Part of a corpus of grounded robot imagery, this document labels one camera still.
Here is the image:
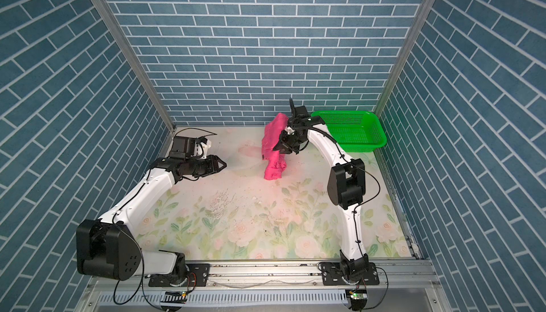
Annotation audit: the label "white slotted cable duct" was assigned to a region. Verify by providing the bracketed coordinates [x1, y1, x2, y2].
[95, 290, 351, 309]

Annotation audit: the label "aluminium left corner post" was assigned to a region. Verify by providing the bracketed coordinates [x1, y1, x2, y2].
[90, 0, 176, 132]

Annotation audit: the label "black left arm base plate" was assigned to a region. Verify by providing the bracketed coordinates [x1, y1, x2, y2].
[149, 263, 210, 289]

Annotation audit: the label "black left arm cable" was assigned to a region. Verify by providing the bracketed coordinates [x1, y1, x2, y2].
[111, 126, 218, 312]

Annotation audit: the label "pink long pants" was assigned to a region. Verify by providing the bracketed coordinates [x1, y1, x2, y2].
[262, 113, 288, 181]

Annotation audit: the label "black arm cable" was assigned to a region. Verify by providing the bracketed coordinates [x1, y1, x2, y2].
[291, 124, 390, 311]
[111, 126, 218, 312]

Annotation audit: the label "green plastic basket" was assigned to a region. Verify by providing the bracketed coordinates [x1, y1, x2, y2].
[311, 110, 388, 153]

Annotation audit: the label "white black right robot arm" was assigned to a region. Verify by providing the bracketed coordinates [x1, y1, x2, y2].
[273, 100, 370, 284]

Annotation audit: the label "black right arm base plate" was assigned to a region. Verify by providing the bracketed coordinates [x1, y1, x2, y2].
[317, 262, 380, 286]

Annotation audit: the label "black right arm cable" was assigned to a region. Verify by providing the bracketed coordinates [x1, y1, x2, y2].
[291, 124, 390, 311]

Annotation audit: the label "floral table mat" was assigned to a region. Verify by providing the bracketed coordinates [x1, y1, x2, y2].
[119, 125, 412, 262]

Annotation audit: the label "aluminium corner post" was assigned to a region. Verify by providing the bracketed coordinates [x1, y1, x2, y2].
[374, 0, 435, 117]
[90, 0, 176, 132]

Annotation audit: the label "aluminium front rail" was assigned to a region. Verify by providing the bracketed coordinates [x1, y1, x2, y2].
[85, 258, 441, 296]

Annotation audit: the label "aluminium right corner post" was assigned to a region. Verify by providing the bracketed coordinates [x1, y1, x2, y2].
[374, 0, 435, 117]

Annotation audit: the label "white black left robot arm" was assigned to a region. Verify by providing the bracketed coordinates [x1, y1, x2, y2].
[75, 134, 227, 286]

